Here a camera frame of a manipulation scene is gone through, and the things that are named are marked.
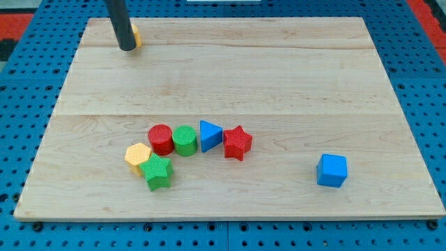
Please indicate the blue cube block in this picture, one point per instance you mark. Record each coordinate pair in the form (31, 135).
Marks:
(331, 170)

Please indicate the yellow block behind rod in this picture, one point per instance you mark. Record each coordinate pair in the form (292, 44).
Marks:
(137, 36)

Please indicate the red cylinder block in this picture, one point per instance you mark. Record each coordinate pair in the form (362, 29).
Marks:
(160, 137)

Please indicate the green cylinder block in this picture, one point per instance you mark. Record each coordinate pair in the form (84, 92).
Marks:
(185, 140)

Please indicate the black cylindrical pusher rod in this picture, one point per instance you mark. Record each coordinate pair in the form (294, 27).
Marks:
(120, 20)

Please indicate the blue triangle block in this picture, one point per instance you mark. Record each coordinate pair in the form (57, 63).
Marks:
(211, 135)

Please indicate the wooden board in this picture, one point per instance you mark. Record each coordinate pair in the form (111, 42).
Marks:
(300, 86)

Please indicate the green star block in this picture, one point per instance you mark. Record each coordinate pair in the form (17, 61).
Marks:
(157, 172)

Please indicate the yellow hexagon block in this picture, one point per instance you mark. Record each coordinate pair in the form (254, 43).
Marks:
(136, 155)

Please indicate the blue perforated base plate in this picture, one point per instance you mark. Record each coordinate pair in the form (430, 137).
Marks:
(34, 74)

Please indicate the red star block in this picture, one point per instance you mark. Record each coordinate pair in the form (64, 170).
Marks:
(236, 143)

